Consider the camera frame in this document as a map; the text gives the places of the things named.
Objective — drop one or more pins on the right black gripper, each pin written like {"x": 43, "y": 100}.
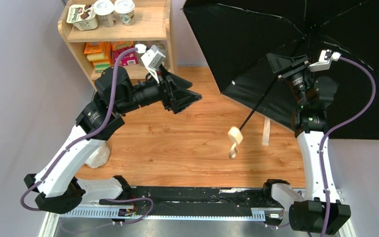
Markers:
{"x": 292, "y": 69}

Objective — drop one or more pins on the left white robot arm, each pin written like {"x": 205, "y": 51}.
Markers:
{"x": 57, "y": 187}

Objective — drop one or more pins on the wooden shelf unit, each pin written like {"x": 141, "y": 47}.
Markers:
{"x": 152, "y": 26}

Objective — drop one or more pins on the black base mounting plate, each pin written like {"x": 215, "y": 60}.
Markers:
{"x": 200, "y": 201}

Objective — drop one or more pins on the aluminium frame rail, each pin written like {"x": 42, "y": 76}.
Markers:
{"x": 119, "y": 212}

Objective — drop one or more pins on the Chobani yogurt tub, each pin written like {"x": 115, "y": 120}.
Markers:
{"x": 82, "y": 16}

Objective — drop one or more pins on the orange sponge pack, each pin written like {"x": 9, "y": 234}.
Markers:
{"x": 99, "y": 54}

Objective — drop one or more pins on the white crumpled plastic bag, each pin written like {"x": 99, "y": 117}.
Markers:
{"x": 99, "y": 157}

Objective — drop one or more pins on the beige folding umbrella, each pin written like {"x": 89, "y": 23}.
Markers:
{"x": 236, "y": 35}

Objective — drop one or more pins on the white lidded cup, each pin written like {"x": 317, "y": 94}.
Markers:
{"x": 125, "y": 10}
{"x": 104, "y": 9}

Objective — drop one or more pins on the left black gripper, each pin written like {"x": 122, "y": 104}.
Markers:
{"x": 170, "y": 95}

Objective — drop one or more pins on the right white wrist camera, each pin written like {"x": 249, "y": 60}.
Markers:
{"x": 325, "y": 59}

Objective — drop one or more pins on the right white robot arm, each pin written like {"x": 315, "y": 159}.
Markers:
{"x": 319, "y": 209}

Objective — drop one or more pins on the left white lidded cup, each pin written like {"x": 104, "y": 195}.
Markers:
{"x": 104, "y": 9}

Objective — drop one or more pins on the right white lidded cup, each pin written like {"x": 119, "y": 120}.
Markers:
{"x": 125, "y": 10}

